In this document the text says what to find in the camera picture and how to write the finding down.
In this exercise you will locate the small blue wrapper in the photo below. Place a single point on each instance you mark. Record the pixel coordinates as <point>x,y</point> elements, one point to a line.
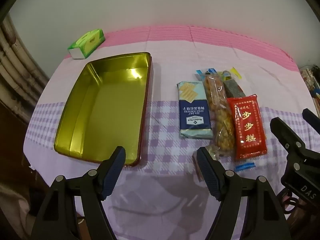
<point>244,166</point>

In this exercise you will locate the small yellowish snack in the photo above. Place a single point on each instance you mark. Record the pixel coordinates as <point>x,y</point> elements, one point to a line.
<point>213,153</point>

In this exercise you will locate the green tissue pack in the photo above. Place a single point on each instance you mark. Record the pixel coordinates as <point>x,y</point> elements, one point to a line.
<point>87,42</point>

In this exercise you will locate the pink purple checked tablecloth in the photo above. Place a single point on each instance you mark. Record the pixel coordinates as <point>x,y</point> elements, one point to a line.
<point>162,62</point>

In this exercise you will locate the blue cracker packet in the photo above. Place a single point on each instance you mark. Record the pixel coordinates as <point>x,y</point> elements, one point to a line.
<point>193,115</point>

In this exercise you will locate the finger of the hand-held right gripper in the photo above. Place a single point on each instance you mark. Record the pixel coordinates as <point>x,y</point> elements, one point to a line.
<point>285,135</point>
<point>311,118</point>

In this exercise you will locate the yellow candy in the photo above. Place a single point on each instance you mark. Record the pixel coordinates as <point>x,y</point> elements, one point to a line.
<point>236,73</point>

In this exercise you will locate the clear peanut brittle packet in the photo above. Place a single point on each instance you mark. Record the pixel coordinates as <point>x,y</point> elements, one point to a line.
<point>223,130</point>
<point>215,90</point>

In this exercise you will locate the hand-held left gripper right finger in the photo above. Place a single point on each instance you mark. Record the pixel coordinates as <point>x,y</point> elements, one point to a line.
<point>208,176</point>

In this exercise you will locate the dark sesame bar packet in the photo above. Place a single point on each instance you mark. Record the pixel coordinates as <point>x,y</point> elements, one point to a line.
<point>233,90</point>

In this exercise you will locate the floral patterned object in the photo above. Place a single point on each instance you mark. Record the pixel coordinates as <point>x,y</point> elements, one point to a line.
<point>310,77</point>

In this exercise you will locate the light blue candy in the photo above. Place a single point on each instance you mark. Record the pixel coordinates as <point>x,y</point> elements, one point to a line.
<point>199,74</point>

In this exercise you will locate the beige curtain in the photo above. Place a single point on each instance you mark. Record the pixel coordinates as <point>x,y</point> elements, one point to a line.
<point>15,67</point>

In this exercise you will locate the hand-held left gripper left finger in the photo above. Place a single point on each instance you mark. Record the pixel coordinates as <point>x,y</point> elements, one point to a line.
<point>113,172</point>

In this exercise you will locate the gold rectangular tin box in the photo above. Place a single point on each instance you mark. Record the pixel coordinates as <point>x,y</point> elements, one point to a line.
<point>107,110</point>

